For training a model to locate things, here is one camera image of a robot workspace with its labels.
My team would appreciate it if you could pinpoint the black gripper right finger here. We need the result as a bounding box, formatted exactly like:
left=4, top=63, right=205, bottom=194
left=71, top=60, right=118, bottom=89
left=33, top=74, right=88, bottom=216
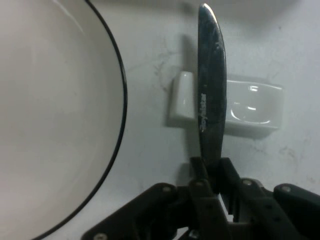
left=214, top=157, right=320, bottom=240

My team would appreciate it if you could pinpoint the steel table knife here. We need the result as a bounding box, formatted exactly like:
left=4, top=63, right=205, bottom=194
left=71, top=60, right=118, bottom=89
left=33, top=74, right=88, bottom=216
left=197, top=2, right=228, bottom=196

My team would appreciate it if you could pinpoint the white ceramic cutlery rest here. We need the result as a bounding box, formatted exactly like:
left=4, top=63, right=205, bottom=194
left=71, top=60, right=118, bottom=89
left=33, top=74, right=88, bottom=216
left=166, top=71, right=285, bottom=139

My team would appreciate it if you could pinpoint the white plate with black rim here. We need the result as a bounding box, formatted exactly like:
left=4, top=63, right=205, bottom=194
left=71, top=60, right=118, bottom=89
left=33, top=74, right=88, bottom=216
left=0, top=0, right=129, bottom=240

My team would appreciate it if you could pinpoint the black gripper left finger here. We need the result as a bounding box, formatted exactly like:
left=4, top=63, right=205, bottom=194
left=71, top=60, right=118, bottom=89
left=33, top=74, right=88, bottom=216
left=81, top=156, right=235, bottom=240

